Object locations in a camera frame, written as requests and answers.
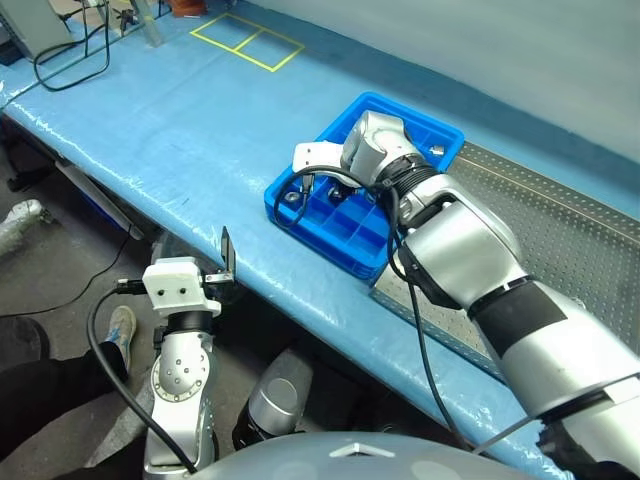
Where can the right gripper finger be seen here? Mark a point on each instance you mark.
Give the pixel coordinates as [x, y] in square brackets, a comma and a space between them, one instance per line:
[346, 192]

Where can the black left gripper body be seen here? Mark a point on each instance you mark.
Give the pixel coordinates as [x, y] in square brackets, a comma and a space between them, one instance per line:
[215, 290]

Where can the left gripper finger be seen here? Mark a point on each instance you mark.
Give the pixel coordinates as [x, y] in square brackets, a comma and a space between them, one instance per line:
[233, 262]
[226, 247]

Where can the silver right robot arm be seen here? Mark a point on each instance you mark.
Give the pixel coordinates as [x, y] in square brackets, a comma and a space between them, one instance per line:
[450, 250]

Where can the blue compartment tray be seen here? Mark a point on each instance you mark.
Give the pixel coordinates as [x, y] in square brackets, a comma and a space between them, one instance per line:
[350, 235]

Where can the grey equipment box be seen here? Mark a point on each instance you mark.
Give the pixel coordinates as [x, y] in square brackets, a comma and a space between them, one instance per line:
[30, 25]

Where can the white blue sneaker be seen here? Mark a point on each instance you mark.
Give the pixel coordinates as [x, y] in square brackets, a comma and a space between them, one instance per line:
[122, 325]

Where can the grey rounded robot knee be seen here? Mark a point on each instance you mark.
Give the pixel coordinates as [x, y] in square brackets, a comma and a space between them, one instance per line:
[277, 395]

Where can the blue plastic table cover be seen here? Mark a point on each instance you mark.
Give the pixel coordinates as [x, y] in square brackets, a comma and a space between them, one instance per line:
[175, 125]

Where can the grey robot torso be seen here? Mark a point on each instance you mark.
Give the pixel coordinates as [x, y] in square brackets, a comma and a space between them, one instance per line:
[300, 465]

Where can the black trouser leg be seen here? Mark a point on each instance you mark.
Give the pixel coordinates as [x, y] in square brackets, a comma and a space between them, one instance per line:
[40, 390]

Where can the silver rounded metal object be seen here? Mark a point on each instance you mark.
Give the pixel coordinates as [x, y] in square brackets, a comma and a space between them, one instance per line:
[20, 220]

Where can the perforated metal tray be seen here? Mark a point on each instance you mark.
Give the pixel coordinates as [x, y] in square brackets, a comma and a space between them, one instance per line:
[575, 240]

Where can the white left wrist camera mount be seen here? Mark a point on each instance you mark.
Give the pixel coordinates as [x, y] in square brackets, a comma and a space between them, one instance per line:
[175, 285]

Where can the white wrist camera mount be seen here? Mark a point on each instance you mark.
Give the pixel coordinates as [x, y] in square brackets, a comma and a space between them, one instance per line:
[175, 285]
[312, 156]

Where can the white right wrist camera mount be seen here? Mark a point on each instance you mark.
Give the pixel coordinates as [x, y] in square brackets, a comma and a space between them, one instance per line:
[312, 156]

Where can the grey table frame rail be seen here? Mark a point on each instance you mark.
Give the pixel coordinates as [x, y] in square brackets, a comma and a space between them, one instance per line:
[95, 200]

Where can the grey upright post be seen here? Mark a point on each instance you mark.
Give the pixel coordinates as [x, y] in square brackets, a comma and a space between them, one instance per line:
[152, 25]

